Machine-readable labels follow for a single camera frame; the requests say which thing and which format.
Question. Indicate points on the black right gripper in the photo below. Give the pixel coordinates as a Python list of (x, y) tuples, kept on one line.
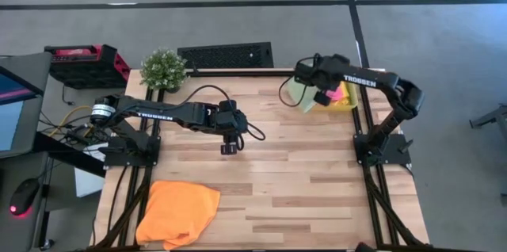
[(311, 74)]

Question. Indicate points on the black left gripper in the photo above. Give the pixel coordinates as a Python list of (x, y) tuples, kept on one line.
[(231, 122)]

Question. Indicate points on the green microfiber towel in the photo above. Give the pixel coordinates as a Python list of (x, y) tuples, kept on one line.
[(301, 95)]

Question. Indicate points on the pink microfiber towel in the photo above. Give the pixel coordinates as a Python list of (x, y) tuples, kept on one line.
[(336, 93)]

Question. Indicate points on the orange microfiber towel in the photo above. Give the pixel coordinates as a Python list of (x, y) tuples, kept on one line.
[(178, 212)]

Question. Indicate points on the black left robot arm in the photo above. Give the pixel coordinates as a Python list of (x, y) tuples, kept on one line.
[(158, 111)]

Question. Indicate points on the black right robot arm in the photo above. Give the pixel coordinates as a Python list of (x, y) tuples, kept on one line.
[(380, 81)]

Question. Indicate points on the yellow translucent plastic bin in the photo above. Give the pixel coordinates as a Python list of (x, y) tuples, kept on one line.
[(350, 103)]

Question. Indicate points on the black floor vent grate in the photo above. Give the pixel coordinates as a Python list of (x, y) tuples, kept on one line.
[(226, 56)]

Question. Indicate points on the green plant in black pot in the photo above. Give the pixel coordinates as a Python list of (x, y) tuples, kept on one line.
[(163, 70)]

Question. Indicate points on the white paper sheet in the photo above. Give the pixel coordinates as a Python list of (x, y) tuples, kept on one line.
[(87, 180)]

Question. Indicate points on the red and black tool case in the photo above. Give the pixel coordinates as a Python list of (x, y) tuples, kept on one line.
[(87, 66)]

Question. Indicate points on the grey metal stand leg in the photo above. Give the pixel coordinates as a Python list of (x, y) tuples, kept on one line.
[(491, 117)]

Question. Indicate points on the black computer mouse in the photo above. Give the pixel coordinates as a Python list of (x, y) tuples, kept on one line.
[(24, 194)]

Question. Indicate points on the grey desk monitor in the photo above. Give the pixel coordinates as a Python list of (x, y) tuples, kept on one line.
[(16, 125)]

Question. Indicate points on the grey desk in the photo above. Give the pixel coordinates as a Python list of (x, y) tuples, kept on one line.
[(12, 236)]

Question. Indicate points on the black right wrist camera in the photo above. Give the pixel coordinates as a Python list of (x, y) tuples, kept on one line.
[(323, 98)]

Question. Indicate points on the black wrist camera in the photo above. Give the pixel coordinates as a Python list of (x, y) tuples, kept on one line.
[(227, 105), (323, 98)]

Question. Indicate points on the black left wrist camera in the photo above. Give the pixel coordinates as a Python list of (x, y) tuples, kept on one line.
[(227, 105)]

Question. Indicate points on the black aluminium table frame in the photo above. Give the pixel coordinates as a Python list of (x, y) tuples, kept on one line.
[(237, 73)]

